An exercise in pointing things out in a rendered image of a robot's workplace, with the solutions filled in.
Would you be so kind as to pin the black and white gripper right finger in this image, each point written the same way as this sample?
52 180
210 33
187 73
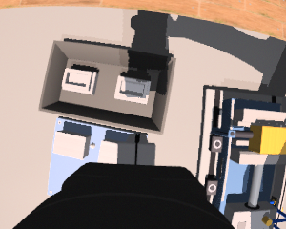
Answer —
145 151

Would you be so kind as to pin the yellow block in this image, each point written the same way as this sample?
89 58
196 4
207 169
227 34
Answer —
268 140

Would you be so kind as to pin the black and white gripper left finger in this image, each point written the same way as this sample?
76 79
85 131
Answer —
126 150

